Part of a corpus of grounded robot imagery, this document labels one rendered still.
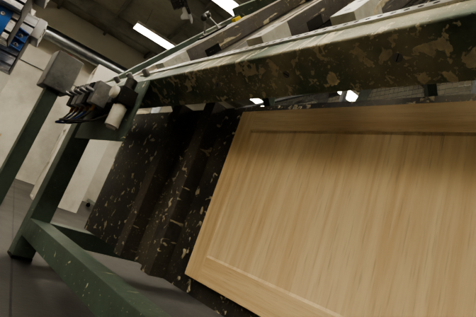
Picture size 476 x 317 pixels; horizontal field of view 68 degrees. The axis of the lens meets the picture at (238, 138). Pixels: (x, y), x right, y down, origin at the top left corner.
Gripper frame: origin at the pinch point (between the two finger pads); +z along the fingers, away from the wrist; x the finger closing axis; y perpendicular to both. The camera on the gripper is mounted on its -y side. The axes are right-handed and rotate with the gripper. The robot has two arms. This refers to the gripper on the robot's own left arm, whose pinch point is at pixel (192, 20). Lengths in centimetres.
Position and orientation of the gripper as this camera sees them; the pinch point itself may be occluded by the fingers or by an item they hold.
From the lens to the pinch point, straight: 208.3
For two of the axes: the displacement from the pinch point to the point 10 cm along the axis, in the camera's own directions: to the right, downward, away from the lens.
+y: -9.2, 3.8, -0.7
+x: 1.8, 2.6, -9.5
